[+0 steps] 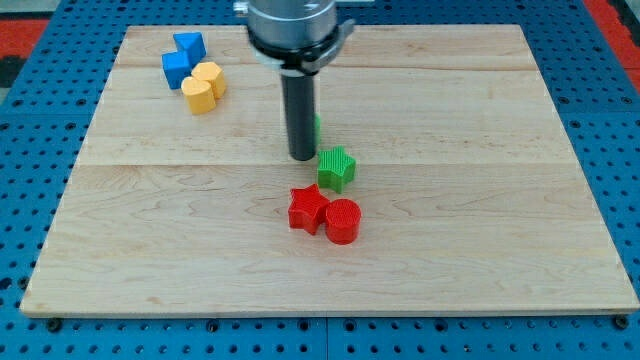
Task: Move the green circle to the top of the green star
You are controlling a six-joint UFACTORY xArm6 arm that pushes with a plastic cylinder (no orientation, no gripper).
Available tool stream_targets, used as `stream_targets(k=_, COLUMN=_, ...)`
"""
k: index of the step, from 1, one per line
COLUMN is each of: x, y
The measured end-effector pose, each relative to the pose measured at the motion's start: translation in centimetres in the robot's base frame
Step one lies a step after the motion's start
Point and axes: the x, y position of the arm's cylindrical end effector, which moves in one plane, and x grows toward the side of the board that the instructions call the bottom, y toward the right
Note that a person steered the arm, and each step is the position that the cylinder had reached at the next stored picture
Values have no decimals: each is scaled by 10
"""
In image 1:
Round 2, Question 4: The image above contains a red star block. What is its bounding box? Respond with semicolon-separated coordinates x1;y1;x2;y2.
288;183;330;235

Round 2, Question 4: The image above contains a blue triangle block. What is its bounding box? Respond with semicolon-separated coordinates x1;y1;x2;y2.
173;32;207;67

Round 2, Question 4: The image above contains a blue cube block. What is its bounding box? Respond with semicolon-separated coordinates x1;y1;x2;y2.
161;51;191;90

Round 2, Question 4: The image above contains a red circle block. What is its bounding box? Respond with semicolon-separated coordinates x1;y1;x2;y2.
325;198;362;245

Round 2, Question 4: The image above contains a green star block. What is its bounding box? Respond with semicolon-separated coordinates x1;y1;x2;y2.
317;146;356;193

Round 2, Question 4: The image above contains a green circle block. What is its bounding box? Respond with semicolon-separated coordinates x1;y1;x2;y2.
314;113;322;147

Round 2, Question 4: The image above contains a yellow hexagon block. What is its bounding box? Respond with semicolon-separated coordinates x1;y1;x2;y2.
191;62;227;99

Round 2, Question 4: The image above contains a wooden board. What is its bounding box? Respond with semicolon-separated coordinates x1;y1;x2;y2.
21;25;639;319

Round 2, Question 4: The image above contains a yellow heart block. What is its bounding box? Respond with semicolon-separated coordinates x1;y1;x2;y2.
181;76;217;115

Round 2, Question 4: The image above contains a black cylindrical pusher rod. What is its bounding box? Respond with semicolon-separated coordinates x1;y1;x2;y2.
281;75;317;161

